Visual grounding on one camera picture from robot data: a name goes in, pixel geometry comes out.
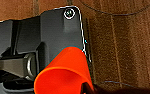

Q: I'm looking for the black thin floor cable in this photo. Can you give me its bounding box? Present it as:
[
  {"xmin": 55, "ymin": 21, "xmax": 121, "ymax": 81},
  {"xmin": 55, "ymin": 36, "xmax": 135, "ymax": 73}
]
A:
[{"xmin": 80, "ymin": 0, "xmax": 150, "ymax": 17}]

